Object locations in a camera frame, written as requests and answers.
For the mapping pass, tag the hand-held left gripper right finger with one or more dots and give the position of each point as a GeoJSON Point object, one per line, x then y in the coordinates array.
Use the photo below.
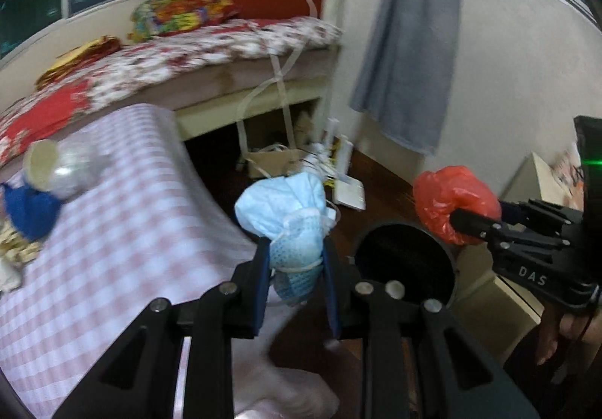
{"type": "Point", "coordinates": [332, 301]}

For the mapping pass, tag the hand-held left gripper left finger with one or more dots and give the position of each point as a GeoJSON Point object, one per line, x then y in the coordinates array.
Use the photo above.
{"type": "Point", "coordinates": [261, 292]}

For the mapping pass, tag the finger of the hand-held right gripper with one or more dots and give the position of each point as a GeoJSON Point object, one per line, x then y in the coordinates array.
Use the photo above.
{"type": "Point", "coordinates": [541, 212]}
{"type": "Point", "coordinates": [475, 223]}

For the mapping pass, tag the red plastic bag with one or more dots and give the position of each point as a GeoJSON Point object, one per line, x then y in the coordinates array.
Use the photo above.
{"type": "Point", "coordinates": [447, 198]}

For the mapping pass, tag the black trash bin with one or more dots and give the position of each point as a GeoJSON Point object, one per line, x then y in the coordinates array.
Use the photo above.
{"type": "Point", "coordinates": [404, 254]}

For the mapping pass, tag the blue face mask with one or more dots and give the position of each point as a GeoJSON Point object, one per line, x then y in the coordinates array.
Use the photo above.
{"type": "Point", "coordinates": [282, 202]}

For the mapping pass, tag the person's right hand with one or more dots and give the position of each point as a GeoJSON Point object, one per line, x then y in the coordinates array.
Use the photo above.
{"type": "Point", "coordinates": [571, 339]}

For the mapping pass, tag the white flat box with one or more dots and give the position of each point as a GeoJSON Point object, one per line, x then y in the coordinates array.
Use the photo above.
{"type": "Point", "coordinates": [350, 193]}

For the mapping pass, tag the cardboard box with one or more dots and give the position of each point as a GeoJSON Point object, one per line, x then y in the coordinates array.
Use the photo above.
{"type": "Point", "coordinates": [275, 162]}

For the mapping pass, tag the pink checkered tablecloth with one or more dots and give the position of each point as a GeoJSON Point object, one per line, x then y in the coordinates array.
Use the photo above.
{"type": "Point", "coordinates": [127, 235]}

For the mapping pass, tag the white bottle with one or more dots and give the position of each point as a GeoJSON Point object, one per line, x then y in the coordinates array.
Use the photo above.
{"type": "Point", "coordinates": [341, 153]}

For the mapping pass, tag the grey hanging curtain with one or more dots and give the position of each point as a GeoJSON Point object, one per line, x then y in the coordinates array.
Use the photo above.
{"type": "Point", "coordinates": [409, 47]}

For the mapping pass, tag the clear plastic bottle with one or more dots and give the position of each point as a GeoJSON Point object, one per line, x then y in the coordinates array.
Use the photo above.
{"type": "Point", "coordinates": [70, 169]}

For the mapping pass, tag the blue cloth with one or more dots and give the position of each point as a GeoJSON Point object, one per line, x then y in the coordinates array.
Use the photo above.
{"type": "Point", "coordinates": [30, 212]}

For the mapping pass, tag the bed with floral sheet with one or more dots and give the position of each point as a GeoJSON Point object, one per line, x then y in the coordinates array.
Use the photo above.
{"type": "Point", "coordinates": [188, 56]}

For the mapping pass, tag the patterned wrapper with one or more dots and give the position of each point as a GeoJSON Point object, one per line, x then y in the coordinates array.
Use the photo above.
{"type": "Point", "coordinates": [19, 242]}

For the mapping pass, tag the colourful patterned pillow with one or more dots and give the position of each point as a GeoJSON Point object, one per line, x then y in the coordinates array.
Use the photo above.
{"type": "Point", "coordinates": [183, 12]}

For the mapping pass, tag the yellow folded cloth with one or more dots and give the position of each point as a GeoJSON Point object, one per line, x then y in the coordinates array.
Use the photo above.
{"type": "Point", "coordinates": [80, 56]}

